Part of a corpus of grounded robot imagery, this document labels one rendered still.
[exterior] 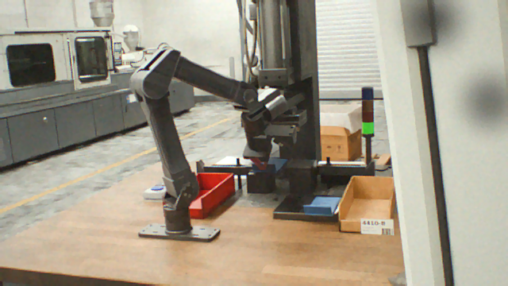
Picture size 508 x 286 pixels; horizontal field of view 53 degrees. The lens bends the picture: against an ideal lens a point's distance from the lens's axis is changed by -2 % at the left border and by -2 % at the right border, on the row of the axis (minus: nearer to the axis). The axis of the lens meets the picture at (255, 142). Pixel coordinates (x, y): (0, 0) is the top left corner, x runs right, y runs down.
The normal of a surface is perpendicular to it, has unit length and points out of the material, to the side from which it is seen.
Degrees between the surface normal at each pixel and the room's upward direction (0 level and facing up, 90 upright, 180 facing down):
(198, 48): 90
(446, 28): 90
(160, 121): 95
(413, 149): 90
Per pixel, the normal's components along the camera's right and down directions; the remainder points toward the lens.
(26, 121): 0.93, 0.02
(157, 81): 0.53, 0.14
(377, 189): -0.30, 0.21
